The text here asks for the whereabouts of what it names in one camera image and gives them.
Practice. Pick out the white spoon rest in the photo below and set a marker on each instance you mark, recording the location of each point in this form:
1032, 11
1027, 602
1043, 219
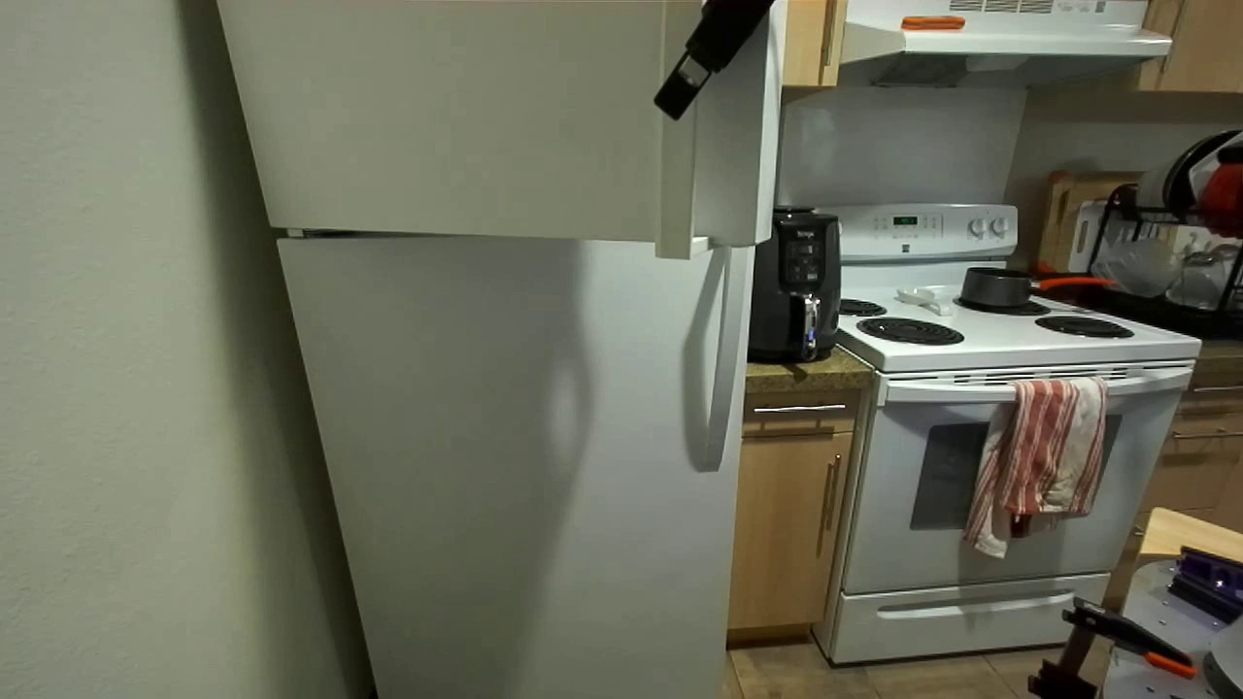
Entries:
928, 301

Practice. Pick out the wooden upper cabinet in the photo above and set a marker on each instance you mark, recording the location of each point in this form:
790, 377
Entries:
1205, 43
810, 40

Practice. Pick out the large black coil burner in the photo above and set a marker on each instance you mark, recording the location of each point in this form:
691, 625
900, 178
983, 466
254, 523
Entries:
910, 332
1084, 328

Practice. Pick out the tan wooden cutting board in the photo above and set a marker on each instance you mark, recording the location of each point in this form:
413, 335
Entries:
1071, 214

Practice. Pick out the white fridge main door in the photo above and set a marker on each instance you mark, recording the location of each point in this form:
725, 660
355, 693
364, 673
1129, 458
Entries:
518, 490

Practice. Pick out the white electric stove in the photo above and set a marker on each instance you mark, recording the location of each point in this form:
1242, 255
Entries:
905, 567

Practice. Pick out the purple block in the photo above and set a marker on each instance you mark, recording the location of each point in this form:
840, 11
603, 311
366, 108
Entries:
1210, 583

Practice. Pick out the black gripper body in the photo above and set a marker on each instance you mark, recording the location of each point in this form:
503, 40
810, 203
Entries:
735, 29

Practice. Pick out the white fridge freezer door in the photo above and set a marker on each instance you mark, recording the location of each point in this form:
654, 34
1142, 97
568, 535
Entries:
452, 119

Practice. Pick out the red black round object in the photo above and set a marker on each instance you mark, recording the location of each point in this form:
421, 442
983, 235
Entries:
1226, 196

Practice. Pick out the wooden base cabinet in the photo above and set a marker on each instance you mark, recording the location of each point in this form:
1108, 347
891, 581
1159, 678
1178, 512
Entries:
1205, 453
777, 519

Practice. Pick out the black orange clamp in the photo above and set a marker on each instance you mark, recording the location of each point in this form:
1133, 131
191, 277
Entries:
1129, 634

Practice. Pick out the red white striped towel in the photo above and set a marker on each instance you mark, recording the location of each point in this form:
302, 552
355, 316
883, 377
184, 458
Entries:
1036, 453

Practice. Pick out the translucent white container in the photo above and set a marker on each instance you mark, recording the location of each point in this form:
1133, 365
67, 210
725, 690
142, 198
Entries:
1146, 257

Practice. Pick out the small black coil burner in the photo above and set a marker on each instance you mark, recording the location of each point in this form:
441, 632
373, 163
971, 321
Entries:
865, 307

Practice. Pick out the speckled granite countertop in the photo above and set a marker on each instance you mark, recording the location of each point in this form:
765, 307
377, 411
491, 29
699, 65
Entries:
800, 373

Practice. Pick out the black air fryer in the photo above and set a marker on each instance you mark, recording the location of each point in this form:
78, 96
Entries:
794, 286

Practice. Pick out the white range hood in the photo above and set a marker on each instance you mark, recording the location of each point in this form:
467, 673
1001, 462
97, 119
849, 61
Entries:
1036, 40

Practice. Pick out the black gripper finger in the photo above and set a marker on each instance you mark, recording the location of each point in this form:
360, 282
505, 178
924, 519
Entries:
686, 88

